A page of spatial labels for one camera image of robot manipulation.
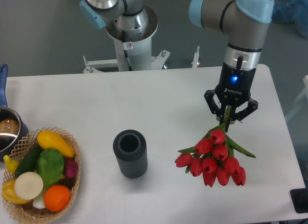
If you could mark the yellow bell pepper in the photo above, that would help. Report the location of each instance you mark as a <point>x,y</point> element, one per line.
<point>9,194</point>

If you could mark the black device at edge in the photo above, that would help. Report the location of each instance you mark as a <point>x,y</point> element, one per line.
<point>300,199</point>

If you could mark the white round onion slice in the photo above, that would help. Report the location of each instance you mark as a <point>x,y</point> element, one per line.
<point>28,185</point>

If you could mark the purple red onion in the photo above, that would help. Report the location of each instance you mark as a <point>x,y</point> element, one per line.
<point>70,168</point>

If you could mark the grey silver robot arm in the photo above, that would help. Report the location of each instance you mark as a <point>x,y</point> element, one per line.
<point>246,23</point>

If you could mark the red tulip bouquet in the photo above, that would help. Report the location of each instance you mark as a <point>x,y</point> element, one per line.
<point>213,157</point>

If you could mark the orange fruit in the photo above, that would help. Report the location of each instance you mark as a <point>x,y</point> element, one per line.
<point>56,197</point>

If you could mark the dark green cucumber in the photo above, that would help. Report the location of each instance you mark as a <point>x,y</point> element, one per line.
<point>29,161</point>

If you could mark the yellow squash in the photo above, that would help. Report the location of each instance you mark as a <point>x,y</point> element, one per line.
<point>48,139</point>

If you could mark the woven wicker basket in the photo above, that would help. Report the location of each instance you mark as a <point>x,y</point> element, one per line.
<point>26,213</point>

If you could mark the green lettuce leaf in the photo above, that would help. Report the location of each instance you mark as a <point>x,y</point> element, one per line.
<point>50,166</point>

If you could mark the blue plastic bag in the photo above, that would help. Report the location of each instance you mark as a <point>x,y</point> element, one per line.
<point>292,11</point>

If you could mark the blue handled saucepan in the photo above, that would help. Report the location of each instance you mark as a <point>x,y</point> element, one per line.
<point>12,128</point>

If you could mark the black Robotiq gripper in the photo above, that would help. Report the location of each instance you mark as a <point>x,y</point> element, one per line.
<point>233,89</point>

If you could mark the dark grey ribbed vase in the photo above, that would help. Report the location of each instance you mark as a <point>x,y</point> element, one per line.
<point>130,150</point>

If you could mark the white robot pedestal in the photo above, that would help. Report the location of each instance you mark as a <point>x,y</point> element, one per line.
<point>132,36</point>

